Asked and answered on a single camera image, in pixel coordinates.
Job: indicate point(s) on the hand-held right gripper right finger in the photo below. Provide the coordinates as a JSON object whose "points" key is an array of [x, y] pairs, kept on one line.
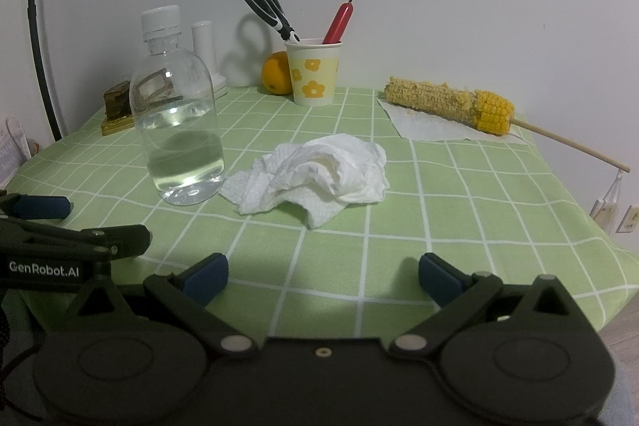
{"points": [[439, 281]]}

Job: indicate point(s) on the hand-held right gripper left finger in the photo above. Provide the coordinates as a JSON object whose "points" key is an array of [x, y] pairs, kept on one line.
{"points": [[207, 280]]}

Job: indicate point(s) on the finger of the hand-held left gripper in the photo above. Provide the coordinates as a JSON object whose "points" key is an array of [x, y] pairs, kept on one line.
{"points": [[42, 207], [127, 240]]}

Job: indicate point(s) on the clear plastic bottle white cap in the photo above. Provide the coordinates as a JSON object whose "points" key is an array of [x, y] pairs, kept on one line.
{"points": [[174, 131]]}

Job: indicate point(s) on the white paper towel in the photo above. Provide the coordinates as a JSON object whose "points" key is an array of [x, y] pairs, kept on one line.
{"points": [[319, 166]]}

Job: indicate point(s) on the newspaper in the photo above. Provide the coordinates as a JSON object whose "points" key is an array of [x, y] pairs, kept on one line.
{"points": [[10, 151]]}

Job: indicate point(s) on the green checked tablecloth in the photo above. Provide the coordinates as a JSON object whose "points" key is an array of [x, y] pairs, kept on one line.
{"points": [[449, 216]]}

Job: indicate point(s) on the brown gold box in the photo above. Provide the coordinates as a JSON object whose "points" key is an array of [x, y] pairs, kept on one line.
{"points": [[116, 106]]}

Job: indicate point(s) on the flat white napkin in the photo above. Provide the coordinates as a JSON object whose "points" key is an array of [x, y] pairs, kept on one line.
{"points": [[424, 126]]}

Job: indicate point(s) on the half-eaten corn cob on stick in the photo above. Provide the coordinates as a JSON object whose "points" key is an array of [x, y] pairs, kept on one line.
{"points": [[439, 99]]}

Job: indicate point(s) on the white cylindrical stand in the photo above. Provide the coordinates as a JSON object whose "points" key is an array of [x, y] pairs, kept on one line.
{"points": [[203, 41]]}

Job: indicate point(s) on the orange fruit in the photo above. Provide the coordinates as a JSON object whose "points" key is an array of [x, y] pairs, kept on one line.
{"points": [[274, 74]]}

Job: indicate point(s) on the paper cup with yellow flowers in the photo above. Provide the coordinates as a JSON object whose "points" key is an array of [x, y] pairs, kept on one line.
{"points": [[314, 76]]}

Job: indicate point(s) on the black white scissors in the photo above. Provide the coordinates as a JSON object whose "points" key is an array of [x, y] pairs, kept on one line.
{"points": [[279, 19]]}

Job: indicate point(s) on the red pen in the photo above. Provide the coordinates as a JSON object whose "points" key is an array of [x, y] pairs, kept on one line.
{"points": [[339, 21]]}

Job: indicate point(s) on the white wall socket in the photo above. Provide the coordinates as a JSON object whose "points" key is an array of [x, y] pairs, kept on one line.
{"points": [[629, 219]]}

